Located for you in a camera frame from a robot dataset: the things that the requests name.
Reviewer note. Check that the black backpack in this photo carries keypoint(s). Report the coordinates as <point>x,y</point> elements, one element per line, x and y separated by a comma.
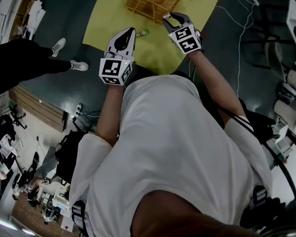
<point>269,213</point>

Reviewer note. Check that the green candy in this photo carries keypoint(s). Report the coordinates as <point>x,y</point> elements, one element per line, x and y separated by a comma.
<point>143,32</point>

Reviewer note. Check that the black office chair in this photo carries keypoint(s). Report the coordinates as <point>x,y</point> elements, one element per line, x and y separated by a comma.
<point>2,130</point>

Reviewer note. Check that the grey chair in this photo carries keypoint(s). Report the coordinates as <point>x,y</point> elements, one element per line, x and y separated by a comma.
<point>276,60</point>

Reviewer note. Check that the white power strip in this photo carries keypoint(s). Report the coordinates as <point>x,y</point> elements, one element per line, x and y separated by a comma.
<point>78,109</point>
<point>254,1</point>

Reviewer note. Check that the person's neck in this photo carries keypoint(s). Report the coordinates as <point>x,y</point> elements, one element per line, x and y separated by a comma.
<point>167,204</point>

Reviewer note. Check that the person's right forearm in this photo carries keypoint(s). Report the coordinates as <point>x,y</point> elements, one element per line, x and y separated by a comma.
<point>217,83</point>

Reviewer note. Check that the brown cardboard stack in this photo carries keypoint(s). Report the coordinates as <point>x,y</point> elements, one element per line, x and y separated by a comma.
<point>24,11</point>

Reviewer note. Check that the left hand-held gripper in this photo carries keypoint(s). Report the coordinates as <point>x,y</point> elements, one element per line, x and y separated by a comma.
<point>111,69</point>

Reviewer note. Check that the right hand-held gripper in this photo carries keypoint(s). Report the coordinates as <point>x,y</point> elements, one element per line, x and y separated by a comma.
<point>187,39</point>

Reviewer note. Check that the wooden two-tier rack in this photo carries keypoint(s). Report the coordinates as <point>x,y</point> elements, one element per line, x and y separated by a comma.
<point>148,6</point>

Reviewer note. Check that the pile of white sheets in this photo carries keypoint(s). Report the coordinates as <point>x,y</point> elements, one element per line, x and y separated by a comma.
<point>5,9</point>

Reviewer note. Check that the person's left forearm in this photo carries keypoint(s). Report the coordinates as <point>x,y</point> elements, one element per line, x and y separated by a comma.
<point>108,117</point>

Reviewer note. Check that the wooden slatted panel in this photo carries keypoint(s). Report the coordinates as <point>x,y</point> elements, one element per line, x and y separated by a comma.
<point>39,107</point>

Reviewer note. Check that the person's white shirt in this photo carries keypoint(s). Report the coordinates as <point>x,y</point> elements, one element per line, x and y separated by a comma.
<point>167,142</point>

